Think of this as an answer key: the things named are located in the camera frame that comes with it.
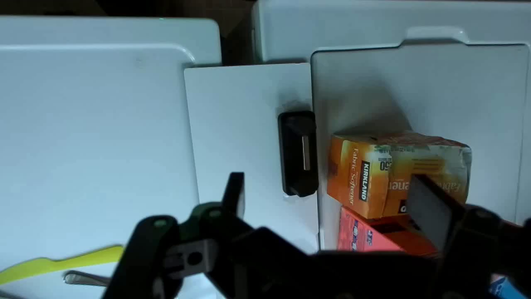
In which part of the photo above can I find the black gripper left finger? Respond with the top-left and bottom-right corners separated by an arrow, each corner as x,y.
220,171 -> 247,219

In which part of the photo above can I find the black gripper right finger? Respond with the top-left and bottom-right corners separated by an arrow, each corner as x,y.
404,172 -> 467,254

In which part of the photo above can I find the white appliance without knobs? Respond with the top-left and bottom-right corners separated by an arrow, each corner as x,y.
182,0 -> 531,255

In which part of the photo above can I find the orange fabric softener box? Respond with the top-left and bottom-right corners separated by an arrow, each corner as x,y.
325,131 -> 474,220

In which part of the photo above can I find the blue plastic bowl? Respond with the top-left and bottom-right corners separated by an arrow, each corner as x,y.
487,272 -> 527,299

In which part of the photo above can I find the yellow plastic fork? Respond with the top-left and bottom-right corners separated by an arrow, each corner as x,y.
0,244 -> 125,289

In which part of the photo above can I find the orange Tide detergent box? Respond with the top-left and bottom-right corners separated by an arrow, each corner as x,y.
336,205 -> 441,257

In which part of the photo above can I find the white washer with knobs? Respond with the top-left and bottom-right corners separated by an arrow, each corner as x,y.
0,14 -> 222,299

